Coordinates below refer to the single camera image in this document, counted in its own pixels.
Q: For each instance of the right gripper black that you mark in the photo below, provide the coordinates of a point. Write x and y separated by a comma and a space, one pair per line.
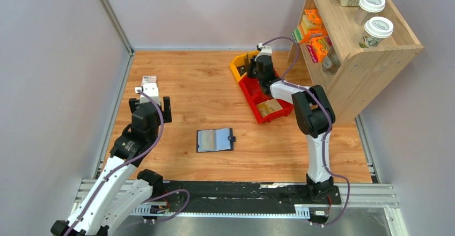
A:
263, 65

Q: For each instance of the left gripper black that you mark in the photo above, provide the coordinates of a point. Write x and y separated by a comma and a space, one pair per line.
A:
166, 107

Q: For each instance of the navy blue card holder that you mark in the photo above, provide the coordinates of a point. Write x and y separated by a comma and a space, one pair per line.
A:
215, 140

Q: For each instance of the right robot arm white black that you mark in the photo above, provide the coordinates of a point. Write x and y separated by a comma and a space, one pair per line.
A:
313, 112

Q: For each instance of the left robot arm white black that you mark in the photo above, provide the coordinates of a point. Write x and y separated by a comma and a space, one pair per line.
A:
102, 211

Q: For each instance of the gold credit cards in bin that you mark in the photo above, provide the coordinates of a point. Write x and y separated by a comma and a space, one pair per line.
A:
268, 107

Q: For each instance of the yellow plastic bin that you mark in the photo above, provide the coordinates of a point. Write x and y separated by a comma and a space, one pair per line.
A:
235, 65

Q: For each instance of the red plastic bin middle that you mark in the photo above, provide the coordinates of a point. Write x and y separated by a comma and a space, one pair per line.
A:
251, 89

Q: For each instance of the red plastic bin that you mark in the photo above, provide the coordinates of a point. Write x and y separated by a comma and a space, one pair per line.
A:
251, 89
287, 109

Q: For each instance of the red plastic bin front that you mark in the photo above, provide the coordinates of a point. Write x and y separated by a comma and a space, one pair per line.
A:
287, 109

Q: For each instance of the white red small box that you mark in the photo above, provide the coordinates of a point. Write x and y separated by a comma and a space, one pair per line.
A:
148, 79

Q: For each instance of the orange snack box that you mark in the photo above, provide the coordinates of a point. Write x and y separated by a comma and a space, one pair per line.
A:
318, 48

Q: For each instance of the green orange boxes on shelf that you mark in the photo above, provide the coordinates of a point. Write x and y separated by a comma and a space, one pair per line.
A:
310, 26

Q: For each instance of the glass bottle on shelf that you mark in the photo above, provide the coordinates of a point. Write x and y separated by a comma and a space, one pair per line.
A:
331, 62

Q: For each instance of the wooden shelf unit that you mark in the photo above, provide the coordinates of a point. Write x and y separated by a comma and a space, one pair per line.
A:
364, 72

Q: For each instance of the paper cup white lid front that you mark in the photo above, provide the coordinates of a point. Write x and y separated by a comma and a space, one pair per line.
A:
376, 30

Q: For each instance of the paper cup white lid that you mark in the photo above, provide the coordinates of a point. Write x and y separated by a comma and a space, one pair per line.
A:
376, 30
367, 9

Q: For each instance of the paper cup white lid rear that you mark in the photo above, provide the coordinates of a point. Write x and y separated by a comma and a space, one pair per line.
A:
367, 9

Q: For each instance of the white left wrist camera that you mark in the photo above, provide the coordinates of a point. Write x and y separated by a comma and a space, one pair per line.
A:
151, 90

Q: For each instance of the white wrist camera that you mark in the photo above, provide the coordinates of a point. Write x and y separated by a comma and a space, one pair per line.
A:
151, 90
264, 50

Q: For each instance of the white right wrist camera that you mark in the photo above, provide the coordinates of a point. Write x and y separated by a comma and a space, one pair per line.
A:
264, 50

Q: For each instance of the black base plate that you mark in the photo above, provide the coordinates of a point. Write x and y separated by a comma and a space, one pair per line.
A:
240, 200

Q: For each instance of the aluminium rail frame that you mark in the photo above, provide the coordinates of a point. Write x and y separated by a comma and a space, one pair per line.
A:
370, 196

